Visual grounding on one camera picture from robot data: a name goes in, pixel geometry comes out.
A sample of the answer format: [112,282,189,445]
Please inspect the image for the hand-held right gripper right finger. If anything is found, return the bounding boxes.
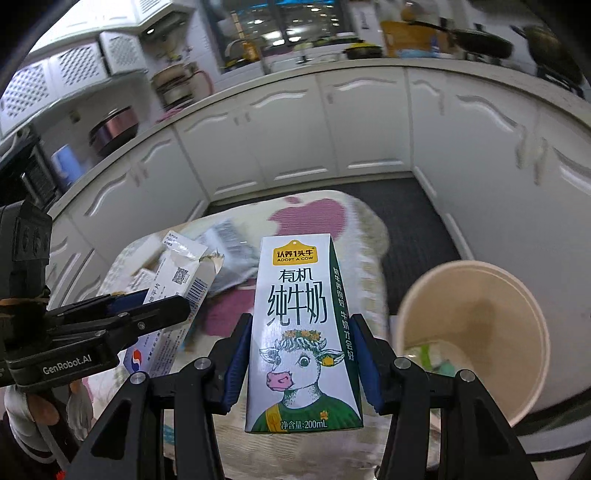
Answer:
[349,313,539,480]

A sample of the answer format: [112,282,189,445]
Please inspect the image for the white blue medicine box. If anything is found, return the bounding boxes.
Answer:
[122,228,225,376]

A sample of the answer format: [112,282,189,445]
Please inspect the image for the yellow cardboard box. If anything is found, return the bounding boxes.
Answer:
[381,21,458,59]

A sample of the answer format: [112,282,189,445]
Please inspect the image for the white lattice wall cabinets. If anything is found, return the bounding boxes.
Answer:
[0,0,155,136]

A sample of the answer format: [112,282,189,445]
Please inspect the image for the black frying pan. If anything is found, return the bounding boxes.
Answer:
[416,21,516,59]

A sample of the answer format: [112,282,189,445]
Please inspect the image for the dark floor mat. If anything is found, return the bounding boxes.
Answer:
[207,178,463,315]

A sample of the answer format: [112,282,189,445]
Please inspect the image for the green white crumpled wrapper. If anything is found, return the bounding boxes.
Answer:
[406,344,463,376]

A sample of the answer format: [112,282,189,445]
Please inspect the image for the dark cooking pot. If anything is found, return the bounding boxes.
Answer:
[512,25,585,86]

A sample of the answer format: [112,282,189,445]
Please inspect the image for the white green milk carton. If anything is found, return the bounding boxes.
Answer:
[245,233,365,433]

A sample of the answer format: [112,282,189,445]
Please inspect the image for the kitchen window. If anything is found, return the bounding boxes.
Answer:
[217,0,384,48]

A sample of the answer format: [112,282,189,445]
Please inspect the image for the blue plastic jar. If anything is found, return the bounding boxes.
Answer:
[51,144,88,190]

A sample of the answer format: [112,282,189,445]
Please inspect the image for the printed apple pattern blanket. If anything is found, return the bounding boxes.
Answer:
[88,191,393,472]

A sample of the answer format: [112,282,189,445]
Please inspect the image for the beige round bin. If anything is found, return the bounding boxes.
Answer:
[396,261,551,428]

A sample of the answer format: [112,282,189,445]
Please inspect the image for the person's left hand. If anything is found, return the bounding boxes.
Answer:
[4,382,94,455]

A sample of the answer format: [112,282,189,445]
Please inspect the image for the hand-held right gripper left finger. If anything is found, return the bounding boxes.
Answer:
[65,313,254,480]

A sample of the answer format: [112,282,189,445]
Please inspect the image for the stacked pots and baskets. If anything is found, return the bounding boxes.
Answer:
[150,62,213,110]

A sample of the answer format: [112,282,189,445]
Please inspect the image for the white plastic packet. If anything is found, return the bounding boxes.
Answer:
[194,219,260,292]

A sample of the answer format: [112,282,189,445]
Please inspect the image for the black countertop oven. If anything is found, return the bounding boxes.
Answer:
[0,134,61,208]

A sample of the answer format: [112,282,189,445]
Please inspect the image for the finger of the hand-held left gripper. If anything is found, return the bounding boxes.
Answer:
[50,318,186,357]
[46,290,191,326]

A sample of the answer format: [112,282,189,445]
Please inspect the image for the white kitchen base cabinets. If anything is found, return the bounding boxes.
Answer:
[46,60,591,462]

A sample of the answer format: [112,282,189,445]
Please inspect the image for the small white box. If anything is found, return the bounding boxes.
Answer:
[130,268,156,290]

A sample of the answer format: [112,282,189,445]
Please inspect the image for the purple silver rice cooker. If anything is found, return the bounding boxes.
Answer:
[88,106,142,158]

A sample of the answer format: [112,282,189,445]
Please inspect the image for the black pot with yellow lid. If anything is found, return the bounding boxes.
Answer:
[344,41,384,60]

